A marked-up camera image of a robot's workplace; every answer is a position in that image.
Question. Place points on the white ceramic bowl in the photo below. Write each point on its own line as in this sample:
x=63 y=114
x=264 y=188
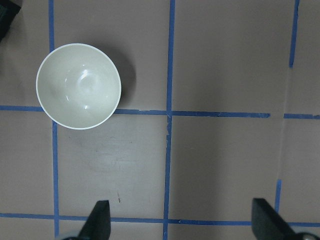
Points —
x=78 y=86

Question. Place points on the black dish rack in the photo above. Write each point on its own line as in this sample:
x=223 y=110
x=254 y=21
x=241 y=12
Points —
x=8 y=11

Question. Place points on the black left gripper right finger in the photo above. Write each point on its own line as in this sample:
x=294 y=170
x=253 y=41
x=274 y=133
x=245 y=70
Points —
x=267 y=224

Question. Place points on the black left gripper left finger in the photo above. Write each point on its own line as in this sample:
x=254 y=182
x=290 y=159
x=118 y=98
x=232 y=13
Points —
x=98 y=224

